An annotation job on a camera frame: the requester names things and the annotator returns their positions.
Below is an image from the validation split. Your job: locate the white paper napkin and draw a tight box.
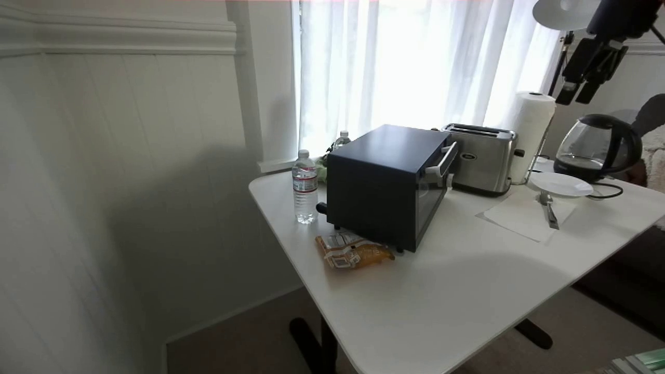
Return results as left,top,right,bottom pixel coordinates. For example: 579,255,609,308
483,185,583,246

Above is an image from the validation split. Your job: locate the black toaster oven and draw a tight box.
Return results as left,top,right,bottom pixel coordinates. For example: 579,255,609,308
317,123,464,254

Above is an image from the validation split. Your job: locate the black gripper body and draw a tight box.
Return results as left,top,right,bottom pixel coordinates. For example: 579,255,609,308
587,0,665,42

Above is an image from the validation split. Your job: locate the white sheer curtain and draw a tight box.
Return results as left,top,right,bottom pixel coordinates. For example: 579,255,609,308
294,0,563,160

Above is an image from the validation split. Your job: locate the black kettle base cable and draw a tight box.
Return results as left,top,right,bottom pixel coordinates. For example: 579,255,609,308
587,180,625,202

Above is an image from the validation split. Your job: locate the silver oven door handle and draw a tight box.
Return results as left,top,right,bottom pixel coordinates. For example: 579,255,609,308
421,142,462,187

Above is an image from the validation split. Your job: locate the white round plate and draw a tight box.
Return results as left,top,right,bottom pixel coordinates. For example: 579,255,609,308
527,170,597,200

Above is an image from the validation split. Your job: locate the silver two-slot toaster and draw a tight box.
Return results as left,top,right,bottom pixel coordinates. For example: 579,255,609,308
443,123,521,197

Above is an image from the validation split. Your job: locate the dark chair back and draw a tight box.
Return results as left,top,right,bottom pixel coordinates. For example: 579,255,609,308
630,91,665,139

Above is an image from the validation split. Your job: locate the green and white packet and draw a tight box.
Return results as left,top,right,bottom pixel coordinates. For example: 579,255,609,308
611,344,665,374

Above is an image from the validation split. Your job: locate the metal spoon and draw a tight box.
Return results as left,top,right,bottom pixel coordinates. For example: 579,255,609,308
536,192,562,231

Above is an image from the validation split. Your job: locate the dark couch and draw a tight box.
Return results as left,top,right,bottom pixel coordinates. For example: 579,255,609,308
571,225,665,343

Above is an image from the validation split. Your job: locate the black table base foot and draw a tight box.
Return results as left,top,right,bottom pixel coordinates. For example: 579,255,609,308
515,318,554,351
290,316,341,374

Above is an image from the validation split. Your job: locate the clear plastic water bottle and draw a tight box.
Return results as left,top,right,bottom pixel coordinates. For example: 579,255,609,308
292,148,321,226

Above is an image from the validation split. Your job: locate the clear bottle with white cap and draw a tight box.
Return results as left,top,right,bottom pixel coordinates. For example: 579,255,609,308
327,128,353,156

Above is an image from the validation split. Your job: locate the glass kettle with black handle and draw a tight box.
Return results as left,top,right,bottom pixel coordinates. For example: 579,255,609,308
553,112,644,185

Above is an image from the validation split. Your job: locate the bagged bread loaf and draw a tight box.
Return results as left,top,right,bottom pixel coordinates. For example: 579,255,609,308
313,229,398,272

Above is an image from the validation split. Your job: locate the white paper towel roll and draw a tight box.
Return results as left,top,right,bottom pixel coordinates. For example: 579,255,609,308
508,90,560,187

